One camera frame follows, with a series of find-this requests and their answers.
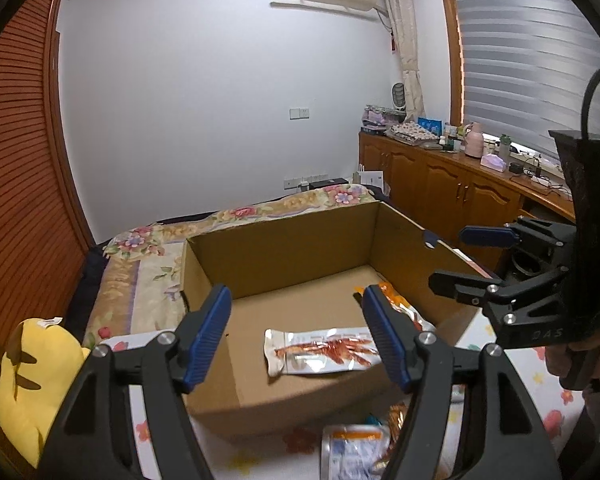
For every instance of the white red-print snack packet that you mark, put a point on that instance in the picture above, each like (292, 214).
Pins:
(310, 352)

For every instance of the yellow plush toy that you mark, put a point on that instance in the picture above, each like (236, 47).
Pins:
(25, 390)

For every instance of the white paper bag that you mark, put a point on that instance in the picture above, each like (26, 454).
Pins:
(370, 178)

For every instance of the orange foil snack packet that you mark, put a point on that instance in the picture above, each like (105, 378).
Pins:
(397, 425)

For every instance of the wooden cabinet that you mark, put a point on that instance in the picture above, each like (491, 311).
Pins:
(430, 180)

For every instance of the floral blanket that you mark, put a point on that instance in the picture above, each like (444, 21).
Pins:
(145, 270)

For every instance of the white and blue snack packet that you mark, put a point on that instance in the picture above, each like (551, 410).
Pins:
(350, 455)

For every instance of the strawberry printed sheet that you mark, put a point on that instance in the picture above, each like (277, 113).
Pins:
(545, 410)

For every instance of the small white fan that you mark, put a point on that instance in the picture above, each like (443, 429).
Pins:
(400, 96)

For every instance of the white wall switch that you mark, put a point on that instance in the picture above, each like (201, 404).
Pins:
(299, 113)

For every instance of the folded floral cloth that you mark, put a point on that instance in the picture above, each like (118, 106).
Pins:
(412, 133)

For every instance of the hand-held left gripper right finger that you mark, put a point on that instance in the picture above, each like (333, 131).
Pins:
(384, 340)

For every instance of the pink tissue box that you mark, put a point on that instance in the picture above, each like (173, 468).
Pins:
(494, 164)

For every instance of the dark blue mattress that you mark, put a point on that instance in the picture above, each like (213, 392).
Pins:
(82, 290)

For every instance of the pink thermos jug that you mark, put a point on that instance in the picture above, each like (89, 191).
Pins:
(472, 141)

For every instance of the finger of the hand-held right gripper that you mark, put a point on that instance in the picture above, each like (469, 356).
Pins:
(460, 285)
(485, 236)

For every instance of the person's right hand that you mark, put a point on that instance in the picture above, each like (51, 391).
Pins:
(555, 360)

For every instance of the black flat box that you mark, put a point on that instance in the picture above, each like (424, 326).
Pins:
(330, 182)

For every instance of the white wall socket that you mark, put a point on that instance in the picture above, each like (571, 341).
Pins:
(300, 182)

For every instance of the brown cardboard box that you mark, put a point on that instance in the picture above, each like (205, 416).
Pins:
(290, 240)

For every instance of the green bottle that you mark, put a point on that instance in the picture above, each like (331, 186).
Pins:
(504, 146)

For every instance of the beige patterned curtain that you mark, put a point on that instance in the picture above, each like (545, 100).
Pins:
(405, 35)

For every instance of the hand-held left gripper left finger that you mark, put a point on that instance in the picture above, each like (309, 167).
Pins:
(211, 335)

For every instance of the grey striped window blind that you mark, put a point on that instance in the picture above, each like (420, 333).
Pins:
(520, 60)

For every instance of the wooden window frame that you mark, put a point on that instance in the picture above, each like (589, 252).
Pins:
(450, 60)

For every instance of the wooden louvered wardrobe door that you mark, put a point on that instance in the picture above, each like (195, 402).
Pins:
(20, 160)

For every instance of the blue printed box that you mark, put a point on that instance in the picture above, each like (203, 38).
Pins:
(430, 125)

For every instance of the purple storage bag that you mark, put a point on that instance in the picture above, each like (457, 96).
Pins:
(377, 116)

